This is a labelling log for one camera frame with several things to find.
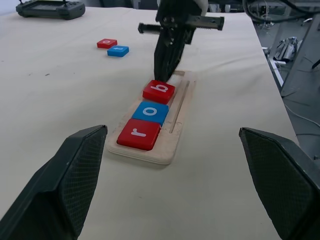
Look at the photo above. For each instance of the red letter block r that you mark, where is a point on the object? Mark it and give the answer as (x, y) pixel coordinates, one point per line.
(138, 134)

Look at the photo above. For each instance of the red letter block o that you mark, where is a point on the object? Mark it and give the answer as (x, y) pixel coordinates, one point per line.
(107, 43)

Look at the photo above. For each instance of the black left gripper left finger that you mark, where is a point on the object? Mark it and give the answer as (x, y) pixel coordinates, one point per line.
(50, 190)

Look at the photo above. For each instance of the blue letter block o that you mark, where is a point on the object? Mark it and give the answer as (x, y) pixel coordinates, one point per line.
(150, 112)

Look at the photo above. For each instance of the wooden letter tray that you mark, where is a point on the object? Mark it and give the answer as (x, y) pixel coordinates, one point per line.
(175, 130)

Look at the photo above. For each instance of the red letter block b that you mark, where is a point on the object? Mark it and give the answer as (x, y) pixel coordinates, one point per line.
(159, 91)

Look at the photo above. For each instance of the crumpled silver plastic bag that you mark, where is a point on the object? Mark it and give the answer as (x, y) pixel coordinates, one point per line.
(287, 50)

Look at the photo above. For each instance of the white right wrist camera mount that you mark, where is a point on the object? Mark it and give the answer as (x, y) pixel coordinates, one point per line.
(203, 7)

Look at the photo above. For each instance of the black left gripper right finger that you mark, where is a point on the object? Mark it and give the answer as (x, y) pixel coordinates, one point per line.
(282, 185)

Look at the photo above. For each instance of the black handheld controller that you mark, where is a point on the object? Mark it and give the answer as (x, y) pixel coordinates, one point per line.
(50, 8)

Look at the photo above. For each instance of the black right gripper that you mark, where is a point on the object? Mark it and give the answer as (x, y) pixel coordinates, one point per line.
(186, 17)

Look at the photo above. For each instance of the blue letter block t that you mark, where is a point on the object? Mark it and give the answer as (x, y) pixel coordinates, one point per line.
(118, 51)

